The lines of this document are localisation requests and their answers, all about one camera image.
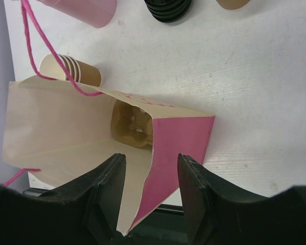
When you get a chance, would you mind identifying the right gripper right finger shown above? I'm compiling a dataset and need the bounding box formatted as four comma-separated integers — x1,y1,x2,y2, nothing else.
177,155,306,244

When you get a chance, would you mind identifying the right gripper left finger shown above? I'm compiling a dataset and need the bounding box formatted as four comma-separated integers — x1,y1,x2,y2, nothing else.
0,154,126,244

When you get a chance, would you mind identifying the pink cream paper gift bag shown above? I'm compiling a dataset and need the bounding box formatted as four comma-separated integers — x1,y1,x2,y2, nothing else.
2,0,216,237

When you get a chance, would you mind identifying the single brown pulp cup carrier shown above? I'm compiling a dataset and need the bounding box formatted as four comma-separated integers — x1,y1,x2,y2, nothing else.
111,100,153,148

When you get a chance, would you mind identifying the stack of brown paper cups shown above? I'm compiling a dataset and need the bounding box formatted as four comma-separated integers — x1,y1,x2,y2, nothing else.
39,54,101,87

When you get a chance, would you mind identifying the stack of black lids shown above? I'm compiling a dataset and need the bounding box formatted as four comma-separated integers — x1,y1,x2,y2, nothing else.
144,0,192,23

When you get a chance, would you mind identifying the single brown paper cup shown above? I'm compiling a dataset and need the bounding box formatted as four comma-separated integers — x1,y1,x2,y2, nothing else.
216,0,250,10

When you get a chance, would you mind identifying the pink straw holder cup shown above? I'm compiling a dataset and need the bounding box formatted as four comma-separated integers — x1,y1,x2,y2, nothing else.
39,0,117,28

